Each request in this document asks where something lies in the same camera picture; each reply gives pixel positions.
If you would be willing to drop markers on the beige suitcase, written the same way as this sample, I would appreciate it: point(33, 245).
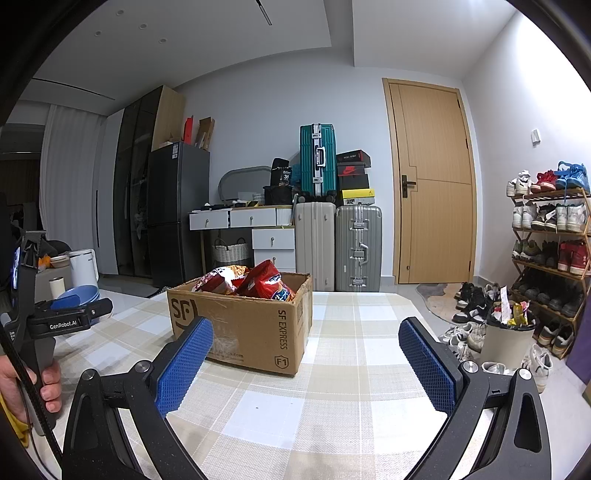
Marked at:
point(314, 244)

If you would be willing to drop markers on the purple bag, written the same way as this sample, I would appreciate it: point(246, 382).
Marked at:
point(582, 364)

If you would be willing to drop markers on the red carton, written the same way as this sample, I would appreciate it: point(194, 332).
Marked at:
point(189, 130)

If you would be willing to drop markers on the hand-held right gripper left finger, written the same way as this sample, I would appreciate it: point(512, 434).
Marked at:
point(184, 364)

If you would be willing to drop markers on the rows of racked sneakers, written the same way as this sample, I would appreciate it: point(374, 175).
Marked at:
point(572, 217)

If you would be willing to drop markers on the loose shoes cluster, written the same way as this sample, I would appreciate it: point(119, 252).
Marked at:
point(471, 300)

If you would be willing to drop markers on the desk clutter pile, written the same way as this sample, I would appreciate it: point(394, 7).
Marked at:
point(235, 201)

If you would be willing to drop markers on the white bowl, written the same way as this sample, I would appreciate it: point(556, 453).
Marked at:
point(59, 261)

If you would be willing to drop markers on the white curtain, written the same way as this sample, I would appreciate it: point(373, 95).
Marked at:
point(69, 184)

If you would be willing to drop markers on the grey oval mirror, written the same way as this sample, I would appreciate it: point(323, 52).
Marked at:
point(244, 182)

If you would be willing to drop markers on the white cup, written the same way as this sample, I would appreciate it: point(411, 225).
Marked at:
point(57, 287)

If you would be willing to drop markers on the dark glass cabinet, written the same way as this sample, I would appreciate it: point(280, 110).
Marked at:
point(131, 184)

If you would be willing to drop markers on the white wardrobe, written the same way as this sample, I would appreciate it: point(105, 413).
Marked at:
point(108, 194)

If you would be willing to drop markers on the black refrigerator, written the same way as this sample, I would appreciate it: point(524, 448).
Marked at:
point(178, 217)

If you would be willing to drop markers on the white kettle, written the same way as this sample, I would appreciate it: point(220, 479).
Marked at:
point(83, 270)

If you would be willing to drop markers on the teal suitcase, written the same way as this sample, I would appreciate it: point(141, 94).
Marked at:
point(309, 161)

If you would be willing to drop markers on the silver suitcase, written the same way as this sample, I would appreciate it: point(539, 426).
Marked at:
point(358, 249)

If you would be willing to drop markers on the large red snack packet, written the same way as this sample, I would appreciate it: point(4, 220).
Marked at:
point(263, 281)

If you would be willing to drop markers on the person's left hand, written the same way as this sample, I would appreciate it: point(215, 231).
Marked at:
point(14, 383)

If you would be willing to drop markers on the colourful wrappers heap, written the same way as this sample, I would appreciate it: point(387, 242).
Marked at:
point(512, 314)

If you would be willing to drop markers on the yellow black shoebox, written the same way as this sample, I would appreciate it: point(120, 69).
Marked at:
point(358, 197)

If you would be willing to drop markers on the beige low cabinet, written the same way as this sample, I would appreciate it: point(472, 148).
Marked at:
point(41, 286)

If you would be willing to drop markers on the white light switch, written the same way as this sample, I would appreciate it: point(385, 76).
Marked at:
point(535, 136)

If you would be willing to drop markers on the dark cloth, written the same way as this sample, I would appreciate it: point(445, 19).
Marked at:
point(54, 248)

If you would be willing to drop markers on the black storage box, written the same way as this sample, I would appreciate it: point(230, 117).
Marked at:
point(279, 195)

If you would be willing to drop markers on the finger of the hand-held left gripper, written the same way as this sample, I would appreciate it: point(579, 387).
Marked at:
point(99, 308)
point(64, 302)

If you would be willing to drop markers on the beige checked tablecloth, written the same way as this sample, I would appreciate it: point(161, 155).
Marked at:
point(360, 346)

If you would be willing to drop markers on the blue basin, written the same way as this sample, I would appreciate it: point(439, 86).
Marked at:
point(83, 293)

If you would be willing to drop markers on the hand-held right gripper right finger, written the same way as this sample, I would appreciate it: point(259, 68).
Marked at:
point(427, 364)

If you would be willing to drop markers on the white drawer desk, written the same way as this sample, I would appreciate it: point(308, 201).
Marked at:
point(272, 240)

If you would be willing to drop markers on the plain black shoebox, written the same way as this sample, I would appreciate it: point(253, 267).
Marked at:
point(355, 182)

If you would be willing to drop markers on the orange item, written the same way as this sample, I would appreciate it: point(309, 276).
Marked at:
point(45, 263)

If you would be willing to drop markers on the wooden shoe rack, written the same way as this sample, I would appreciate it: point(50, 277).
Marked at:
point(545, 195)

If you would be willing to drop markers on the black printed bag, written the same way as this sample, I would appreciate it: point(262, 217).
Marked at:
point(280, 173)

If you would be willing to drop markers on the white high-top sneaker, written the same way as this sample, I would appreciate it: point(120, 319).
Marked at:
point(496, 368)
point(538, 369)

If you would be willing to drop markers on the wooden door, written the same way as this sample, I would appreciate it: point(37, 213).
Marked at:
point(434, 184)

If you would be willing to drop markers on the white trash bin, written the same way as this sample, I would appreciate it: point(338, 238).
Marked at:
point(503, 346)

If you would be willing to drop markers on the black shoebox with red stripe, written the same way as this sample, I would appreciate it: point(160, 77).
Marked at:
point(353, 158)

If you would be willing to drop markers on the round door rug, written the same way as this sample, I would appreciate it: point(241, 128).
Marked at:
point(431, 300)

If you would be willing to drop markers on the woven laundry basket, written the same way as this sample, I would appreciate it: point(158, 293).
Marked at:
point(231, 254)

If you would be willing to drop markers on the brown cardboard box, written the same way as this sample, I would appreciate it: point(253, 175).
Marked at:
point(258, 332)

